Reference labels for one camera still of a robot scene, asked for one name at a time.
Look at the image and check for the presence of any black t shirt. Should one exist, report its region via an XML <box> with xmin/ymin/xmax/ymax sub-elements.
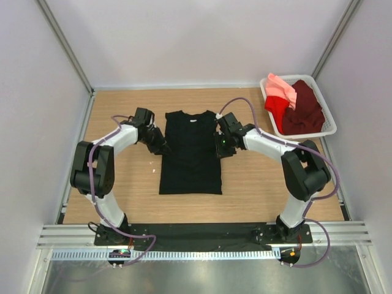
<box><xmin>159</xmin><ymin>110</ymin><xmax>222</xmax><ymax>195</ymax></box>

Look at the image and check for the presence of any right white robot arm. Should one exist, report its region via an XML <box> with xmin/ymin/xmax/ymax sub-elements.
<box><xmin>214</xmin><ymin>113</ymin><xmax>331</xmax><ymax>243</ymax></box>

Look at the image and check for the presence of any red t shirt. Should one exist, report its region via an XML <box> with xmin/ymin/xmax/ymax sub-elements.
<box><xmin>265</xmin><ymin>96</ymin><xmax>289</xmax><ymax>134</ymax></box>

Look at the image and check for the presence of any pink t shirt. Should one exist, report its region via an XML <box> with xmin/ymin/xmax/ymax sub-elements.
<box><xmin>265</xmin><ymin>73</ymin><xmax>297</xmax><ymax>110</ymax></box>

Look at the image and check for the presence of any maroon t shirt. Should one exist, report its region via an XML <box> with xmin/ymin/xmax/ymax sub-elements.
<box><xmin>282</xmin><ymin>80</ymin><xmax>325</xmax><ymax>135</ymax></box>

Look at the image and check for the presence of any white plastic basket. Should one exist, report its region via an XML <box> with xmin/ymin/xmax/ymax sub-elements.
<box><xmin>260</xmin><ymin>75</ymin><xmax>337</xmax><ymax>140</ymax></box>

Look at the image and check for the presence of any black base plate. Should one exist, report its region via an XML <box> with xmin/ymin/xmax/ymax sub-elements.
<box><xmin>91</xmin><ymin>222</ymin><xmax>313</xmax><ymax>247</ymax></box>

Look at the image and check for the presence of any white slotted cable duct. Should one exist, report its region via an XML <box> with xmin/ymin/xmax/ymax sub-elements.
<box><xmin>51</xmin><ymin>248</ymin><xmax>281</xmax><ymax>262</ymax></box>

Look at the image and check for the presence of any aluminium front rail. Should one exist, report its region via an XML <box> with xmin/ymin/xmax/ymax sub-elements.
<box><xmin>37</xmin><ymin>221</ymin><xmax>372</xmax><ymax>248</ymax></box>

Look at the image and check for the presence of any left aluminium frame post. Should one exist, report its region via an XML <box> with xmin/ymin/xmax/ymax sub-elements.
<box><xmin>34</xmin><ymin>0</ymin><xmax>94</xmax><ymax>96</ymax></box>

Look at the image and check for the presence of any aluminium frame post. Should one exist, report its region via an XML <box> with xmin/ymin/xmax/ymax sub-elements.
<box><xmin>34</xmin><ymin>0</ymin><xmax>94</xmax><ymax>96</ymax></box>
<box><xmin>311</xmin><ymin>0</ymin><xmax>363</xmax><ymax>80</ymax></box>

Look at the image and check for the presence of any right aluminium frame post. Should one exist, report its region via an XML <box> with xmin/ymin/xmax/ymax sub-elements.
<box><xmin>311</xmin><ymin>0</ymin><xmax>363</xmax><ymax>80</ymax></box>

